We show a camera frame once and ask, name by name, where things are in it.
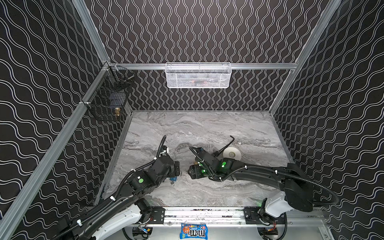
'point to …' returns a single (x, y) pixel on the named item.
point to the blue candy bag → (194, 231)
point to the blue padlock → (174, 179)
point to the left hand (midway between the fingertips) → (176, 164)
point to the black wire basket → (108, 101)
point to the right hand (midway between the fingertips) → (193, 171)
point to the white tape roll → (232, 152)
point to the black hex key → (228, 144)
